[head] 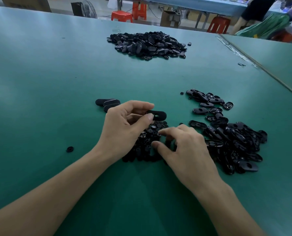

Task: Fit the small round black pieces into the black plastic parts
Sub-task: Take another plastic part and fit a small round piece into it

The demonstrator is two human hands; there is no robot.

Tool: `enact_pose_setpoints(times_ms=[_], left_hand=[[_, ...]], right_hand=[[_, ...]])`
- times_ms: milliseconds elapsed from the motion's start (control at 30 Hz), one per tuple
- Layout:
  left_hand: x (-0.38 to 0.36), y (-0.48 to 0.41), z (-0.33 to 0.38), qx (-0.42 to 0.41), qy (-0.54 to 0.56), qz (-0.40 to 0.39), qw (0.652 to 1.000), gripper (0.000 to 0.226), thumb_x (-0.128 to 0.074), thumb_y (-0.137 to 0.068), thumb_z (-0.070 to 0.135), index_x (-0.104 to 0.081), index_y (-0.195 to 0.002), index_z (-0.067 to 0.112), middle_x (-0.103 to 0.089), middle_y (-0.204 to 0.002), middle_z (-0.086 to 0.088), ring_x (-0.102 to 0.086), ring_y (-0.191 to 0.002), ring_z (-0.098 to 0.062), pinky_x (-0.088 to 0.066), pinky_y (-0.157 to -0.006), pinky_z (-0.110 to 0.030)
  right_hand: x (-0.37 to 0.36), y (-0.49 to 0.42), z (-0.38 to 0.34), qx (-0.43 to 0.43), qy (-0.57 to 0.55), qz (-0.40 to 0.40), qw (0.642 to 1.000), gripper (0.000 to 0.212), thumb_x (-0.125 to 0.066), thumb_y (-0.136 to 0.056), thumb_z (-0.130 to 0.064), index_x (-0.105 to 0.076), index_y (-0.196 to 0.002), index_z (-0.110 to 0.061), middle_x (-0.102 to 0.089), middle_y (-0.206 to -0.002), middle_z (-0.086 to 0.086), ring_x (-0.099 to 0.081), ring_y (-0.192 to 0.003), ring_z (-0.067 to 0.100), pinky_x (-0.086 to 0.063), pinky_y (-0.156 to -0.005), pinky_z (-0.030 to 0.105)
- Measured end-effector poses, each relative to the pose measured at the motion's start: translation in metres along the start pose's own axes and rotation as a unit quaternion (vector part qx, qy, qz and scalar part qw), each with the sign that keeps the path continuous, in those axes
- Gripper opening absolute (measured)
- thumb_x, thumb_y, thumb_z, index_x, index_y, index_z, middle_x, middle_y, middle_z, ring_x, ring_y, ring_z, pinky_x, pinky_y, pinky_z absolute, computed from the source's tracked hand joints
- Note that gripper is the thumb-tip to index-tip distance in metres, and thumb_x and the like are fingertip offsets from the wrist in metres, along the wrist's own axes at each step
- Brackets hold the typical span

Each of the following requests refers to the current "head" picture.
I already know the small open cardboard box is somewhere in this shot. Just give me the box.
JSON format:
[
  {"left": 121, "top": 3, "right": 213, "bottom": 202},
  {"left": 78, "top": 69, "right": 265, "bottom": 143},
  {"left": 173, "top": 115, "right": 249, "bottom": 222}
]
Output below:
[{"left": 160, "top": 10, "right": 181, "bottom": 29}]

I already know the pile of small black buttons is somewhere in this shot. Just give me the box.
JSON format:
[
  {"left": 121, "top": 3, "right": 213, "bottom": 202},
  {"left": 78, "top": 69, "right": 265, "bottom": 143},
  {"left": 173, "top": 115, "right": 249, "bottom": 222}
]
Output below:
[{"left": 121, "top": 120, "right": 175, "bottom": 163}]

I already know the red plastic stool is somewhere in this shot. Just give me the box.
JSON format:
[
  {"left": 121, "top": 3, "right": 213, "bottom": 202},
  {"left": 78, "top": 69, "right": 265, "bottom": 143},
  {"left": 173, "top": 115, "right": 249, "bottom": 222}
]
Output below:
[
  {"left": 274, "top": 31, "right": 292, "bottom": 44},
  {"left": 132, "top": 0, "right": 148, "bottom": 21},
  {"left": 206, "top": 16, "right": 231, "bottom": 34},
  {"left": 111, "top": 10, "right": 134, "bottom": 23}
]

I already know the person's right hand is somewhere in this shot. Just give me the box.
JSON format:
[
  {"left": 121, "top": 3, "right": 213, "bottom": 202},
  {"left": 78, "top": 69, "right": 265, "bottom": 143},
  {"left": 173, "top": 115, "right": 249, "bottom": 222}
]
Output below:
[{"left": 151, "top": 124, "right": 224, "bottom": 196}]

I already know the grey floor fan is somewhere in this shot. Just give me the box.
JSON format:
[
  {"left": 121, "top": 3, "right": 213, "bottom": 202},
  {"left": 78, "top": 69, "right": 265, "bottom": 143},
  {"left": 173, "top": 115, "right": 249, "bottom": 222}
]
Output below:
[{"left": 71, "top": 1, "right": 97, "bottom": 19}]

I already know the person's left forearm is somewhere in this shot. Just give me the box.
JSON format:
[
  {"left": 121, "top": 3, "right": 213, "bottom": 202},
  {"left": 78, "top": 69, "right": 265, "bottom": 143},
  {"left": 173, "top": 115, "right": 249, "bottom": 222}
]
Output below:
[{"left": 0, "top": 147, "right": 118, "bottom": 236}]

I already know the pile of black oval shells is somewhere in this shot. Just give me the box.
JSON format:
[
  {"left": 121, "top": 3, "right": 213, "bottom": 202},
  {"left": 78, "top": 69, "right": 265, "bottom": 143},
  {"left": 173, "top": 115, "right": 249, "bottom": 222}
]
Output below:
[{"left": 185, "top": 89, "right": 268, "bottom": 175}]

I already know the large brown cardboard box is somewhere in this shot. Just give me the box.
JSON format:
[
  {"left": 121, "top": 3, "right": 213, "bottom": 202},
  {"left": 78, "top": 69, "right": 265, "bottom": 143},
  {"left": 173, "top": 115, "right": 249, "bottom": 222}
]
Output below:
[{"left": 1, "top": 0, "right": 52, "bottom": 13}]

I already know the long blue work table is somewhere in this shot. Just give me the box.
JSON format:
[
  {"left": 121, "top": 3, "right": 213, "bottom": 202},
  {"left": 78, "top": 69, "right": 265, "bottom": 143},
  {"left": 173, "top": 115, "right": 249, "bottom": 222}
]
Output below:
[{"left": 131, "top": 0, "right": 250, "bottom": 17}]

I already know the green striped bag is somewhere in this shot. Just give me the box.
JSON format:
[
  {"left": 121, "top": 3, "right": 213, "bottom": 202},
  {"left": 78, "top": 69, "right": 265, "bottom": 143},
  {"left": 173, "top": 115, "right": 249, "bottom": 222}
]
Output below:
[{"left": 236, "top": 13, "right": 290, "bottom": 40}]

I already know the person's left hand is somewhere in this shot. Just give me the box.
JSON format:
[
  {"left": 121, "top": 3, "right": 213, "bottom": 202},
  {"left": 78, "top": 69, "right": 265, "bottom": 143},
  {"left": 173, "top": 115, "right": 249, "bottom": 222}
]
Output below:
[{"left": 94, "top": 100, "right": 155, "bottom": 163}]

